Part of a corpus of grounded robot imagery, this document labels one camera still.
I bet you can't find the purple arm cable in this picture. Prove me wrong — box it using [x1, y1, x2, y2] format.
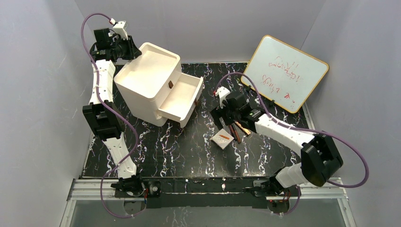
[213, 72, 370, 216]
[80, 13, 148, 219]

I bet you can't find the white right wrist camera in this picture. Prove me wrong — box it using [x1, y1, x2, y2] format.
[214, 86, 231, 108]

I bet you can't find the white drawer organizer box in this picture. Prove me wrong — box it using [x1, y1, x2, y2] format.
[114, 42, 182, 126]

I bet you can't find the white square makeup palette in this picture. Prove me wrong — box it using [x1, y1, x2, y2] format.
[210, 129, 234, 149]

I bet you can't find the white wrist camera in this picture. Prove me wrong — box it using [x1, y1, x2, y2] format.
[112, 20, 128, 40]
[214, 86, 231, 108]

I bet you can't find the yellow framed whiteboard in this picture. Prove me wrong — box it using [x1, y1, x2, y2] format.
[241, 35, 329, 114]

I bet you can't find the aluminium right side rail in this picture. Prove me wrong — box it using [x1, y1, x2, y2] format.
[302, 101, 327, 131]

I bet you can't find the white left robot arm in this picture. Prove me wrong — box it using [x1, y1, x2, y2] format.
[82, 28, 146, 197]

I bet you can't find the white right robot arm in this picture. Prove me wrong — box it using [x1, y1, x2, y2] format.
[210, 87, 343, 194]

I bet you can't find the dark brown makeup pencil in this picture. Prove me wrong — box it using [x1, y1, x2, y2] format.
[228, 125, 237, 142]

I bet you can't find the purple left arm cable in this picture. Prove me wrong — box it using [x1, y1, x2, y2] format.
[80, 13, 148, 219]

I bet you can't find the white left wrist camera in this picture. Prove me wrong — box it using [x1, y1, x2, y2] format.
[112, 20, 128, 40]

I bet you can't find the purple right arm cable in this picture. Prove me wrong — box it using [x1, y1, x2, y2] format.
[213, 72, 370, 216]

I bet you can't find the reddish brown makeup pencil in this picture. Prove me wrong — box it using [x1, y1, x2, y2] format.
[232, 124, 241, 144]

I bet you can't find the aluminium front mounting rail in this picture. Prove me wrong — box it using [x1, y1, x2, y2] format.
[66, 177, 349, 201]

